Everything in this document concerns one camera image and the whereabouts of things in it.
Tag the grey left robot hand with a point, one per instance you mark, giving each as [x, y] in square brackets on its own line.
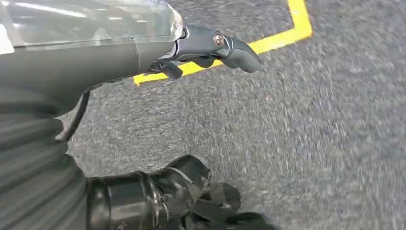
[79, 47]

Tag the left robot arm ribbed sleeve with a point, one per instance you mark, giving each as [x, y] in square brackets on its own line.
[31, 174]

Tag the robot's black left leg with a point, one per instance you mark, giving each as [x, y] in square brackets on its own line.
[133, 200]

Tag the yellow floor tape square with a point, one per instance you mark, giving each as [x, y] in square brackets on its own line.
[279, 39]

